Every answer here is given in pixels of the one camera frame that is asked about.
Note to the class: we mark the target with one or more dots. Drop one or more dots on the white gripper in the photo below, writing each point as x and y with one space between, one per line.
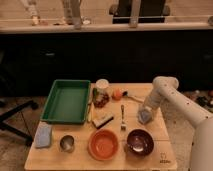
151 105

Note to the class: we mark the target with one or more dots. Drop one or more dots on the light blue towel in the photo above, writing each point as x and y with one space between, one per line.
145 115

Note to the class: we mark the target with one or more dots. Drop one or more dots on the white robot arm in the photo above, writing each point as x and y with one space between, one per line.
165 87

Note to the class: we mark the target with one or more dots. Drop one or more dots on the green plastic tray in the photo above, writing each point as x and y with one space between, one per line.
67 102

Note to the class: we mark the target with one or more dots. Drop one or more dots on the orange round fruit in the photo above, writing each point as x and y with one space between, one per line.
117 94

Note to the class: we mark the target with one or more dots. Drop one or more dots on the metal fork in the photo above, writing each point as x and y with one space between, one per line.
123 125

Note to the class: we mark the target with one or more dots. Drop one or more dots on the dark purple bowl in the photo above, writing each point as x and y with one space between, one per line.
140 142

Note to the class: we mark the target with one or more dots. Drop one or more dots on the jar with white lid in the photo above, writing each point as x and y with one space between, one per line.
101 97

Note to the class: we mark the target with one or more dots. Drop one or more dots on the black and white eraser block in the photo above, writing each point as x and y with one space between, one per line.
100 122

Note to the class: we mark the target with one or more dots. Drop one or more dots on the orange bowl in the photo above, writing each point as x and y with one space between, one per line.
103 145

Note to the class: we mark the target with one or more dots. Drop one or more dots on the black chair background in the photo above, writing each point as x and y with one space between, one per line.
150 11

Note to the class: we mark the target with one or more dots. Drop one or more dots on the small metal cup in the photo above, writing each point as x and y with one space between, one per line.
67 143

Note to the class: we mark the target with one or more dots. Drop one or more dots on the blue sponge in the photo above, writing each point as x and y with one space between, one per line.
43 136

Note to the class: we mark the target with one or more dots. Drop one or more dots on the wooden handled brush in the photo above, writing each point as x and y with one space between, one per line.
130 96

